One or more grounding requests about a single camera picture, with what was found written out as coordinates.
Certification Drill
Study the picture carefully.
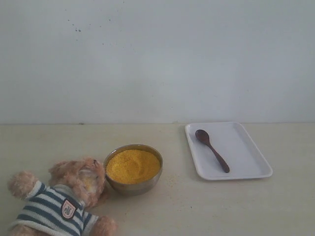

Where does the dark wooden spoon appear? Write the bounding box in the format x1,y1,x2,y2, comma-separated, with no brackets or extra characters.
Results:
195,129,230,173

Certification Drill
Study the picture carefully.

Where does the tan teddy bear striped sweater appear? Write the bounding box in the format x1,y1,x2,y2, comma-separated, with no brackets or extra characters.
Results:
7,157,117,236

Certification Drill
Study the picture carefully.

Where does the steel bowl of yellow millet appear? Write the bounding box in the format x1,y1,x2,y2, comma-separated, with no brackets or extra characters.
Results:
104,144,163,196

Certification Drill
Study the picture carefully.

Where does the white rectangular plastic tray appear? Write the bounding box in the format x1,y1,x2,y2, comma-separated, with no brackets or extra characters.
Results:
185,122,273,180

